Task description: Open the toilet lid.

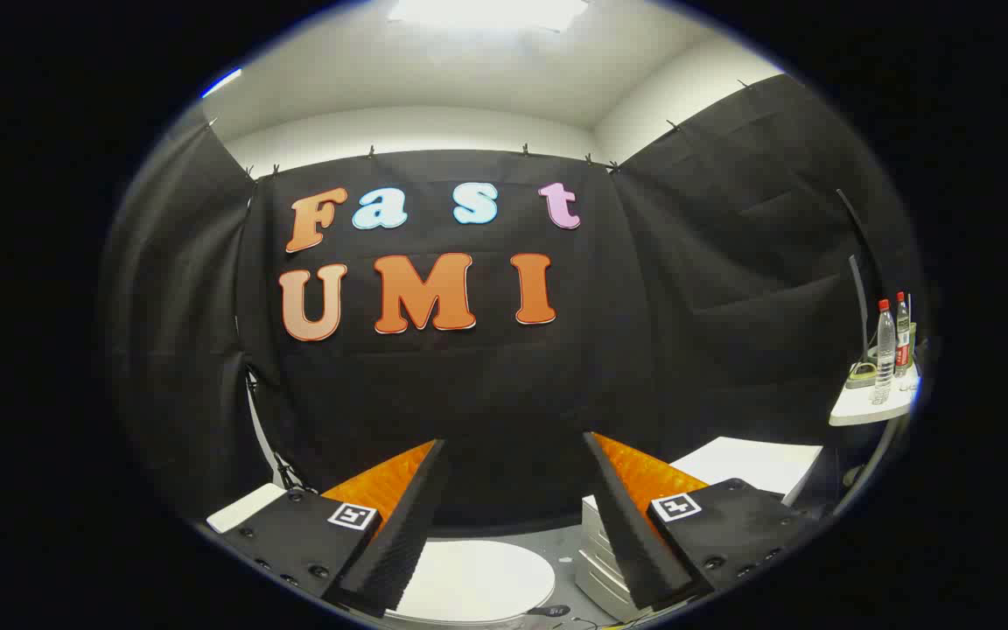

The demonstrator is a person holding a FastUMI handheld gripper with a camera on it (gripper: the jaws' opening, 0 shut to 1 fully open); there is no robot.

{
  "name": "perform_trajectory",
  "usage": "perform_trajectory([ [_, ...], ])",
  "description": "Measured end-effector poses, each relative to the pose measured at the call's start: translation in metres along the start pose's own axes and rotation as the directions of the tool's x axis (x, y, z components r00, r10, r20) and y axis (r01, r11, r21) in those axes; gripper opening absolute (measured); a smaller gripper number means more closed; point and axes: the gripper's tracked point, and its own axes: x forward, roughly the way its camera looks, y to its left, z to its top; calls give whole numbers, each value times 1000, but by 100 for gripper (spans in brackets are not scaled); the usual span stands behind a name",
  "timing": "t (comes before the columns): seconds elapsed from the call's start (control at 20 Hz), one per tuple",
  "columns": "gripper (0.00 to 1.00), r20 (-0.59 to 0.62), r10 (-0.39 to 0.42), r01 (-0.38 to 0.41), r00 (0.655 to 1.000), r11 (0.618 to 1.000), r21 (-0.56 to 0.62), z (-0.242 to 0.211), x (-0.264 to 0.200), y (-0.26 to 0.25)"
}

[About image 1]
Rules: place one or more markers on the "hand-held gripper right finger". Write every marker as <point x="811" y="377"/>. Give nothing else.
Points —
<point x="626" y="534"/>

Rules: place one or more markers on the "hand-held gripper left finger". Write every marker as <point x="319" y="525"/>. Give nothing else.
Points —
<point x="408" y="525"/>

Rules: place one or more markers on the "white toilet tank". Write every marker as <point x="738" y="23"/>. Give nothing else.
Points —
<point x="246" y="509"/>

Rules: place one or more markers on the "white drawer cabinet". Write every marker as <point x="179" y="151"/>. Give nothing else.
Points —
<point x="758" y="464"/>

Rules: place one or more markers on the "black backdrop cloth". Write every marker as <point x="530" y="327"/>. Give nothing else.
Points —
<point x="486" y="385"/>

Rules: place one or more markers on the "white side table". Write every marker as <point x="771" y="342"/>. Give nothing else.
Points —
<point x="867" y="407"/>

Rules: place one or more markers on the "small grey yellow device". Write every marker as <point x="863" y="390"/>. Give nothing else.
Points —
<point x="861" y="376"/>

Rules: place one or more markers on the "clear bottle red cap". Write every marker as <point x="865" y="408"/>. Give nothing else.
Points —
<point x="885" y="350"/>

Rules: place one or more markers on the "thin grey stand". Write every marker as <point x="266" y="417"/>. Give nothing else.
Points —
<point x="859" y="302"/>

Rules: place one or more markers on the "red label bottle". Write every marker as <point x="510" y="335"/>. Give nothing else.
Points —
<point x="903" y="346"/>

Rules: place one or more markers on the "ceiling light panel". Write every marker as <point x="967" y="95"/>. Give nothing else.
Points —
<point x="486" y="12"/>

